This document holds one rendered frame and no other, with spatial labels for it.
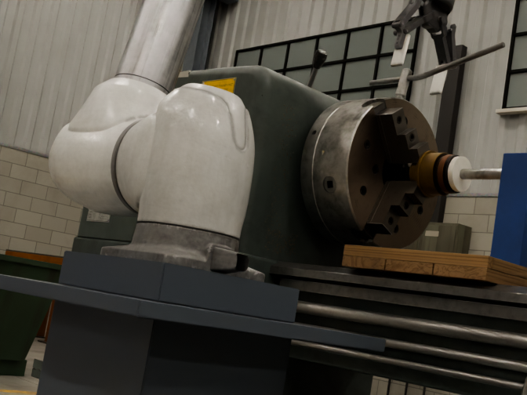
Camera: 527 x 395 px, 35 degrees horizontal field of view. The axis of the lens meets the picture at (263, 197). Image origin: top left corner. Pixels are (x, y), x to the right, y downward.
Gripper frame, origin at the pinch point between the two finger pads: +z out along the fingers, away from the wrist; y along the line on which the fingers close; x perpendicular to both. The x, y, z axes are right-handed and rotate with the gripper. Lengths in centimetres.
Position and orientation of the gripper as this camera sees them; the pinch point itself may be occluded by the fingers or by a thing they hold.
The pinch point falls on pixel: (417, 75)
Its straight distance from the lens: 184.5
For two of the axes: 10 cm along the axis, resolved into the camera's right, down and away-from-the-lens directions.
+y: 7.1, 3.6, 6.0
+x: -6.5, 0.0, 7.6
